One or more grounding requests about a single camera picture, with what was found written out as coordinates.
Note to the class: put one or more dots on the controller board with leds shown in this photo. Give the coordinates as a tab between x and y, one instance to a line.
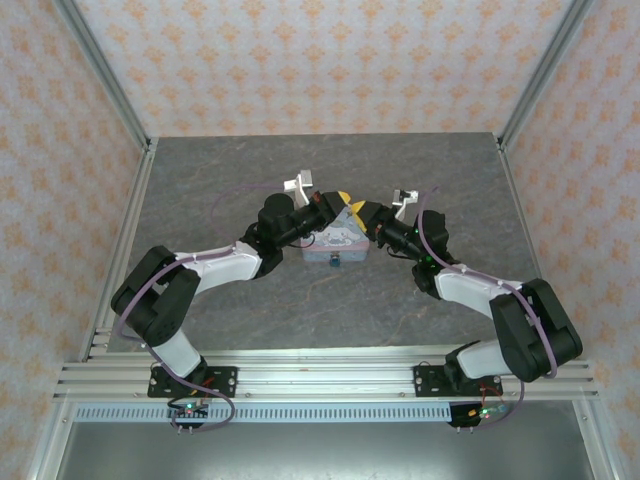
189	411
487	412

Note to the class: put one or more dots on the right controller board with LEDs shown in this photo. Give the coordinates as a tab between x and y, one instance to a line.
487	412

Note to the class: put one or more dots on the left aluminium frame post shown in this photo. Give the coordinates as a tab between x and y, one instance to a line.
102	65

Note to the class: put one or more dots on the aluminium table edge rail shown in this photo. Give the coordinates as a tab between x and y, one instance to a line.
325	354

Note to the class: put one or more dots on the light blue cartoon pouch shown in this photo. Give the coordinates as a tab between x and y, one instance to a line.
335	237

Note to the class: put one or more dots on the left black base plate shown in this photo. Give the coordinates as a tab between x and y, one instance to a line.
222	377

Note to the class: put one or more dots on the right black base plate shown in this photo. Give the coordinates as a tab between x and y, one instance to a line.
425	380

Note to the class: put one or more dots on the aluminium side rail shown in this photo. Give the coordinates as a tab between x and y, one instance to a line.
531	250
142	175

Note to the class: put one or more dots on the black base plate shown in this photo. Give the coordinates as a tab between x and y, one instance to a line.
222	377
425	380

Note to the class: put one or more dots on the left controller board with LEDs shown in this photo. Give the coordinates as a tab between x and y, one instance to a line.
189	411

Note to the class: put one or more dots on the left aluminium side rail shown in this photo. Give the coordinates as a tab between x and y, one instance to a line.
142	175

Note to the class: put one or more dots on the right aluminium side rail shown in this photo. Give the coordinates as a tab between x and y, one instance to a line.
531	250

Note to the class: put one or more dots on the aluminium frame post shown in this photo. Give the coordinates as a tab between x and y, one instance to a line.
547	65
102	65

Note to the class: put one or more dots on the right aluminium frame post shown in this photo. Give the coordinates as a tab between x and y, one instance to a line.
547	65

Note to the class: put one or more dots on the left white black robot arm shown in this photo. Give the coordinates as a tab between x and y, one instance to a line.
220	270

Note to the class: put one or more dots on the aluminium mounting beam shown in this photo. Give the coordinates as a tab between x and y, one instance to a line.
325	385

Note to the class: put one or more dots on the small blue padlock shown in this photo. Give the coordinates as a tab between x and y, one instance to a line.
334	260

